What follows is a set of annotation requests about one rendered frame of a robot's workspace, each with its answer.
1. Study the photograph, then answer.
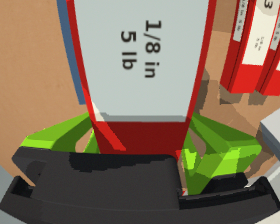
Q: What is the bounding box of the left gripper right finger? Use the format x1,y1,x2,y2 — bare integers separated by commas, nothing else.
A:
181,112,262,195

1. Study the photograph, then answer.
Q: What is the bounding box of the red welding electrode box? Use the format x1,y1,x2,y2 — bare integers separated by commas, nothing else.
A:
220,0,280,93

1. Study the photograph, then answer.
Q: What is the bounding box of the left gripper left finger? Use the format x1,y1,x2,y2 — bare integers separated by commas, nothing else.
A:
20,112,100,154

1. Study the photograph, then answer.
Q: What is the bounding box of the red box with white label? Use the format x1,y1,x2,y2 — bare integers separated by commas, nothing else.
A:
255,11,280,96

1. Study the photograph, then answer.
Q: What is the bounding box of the red box of welding electrodes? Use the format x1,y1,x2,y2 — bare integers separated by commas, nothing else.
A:
66,0,217,162

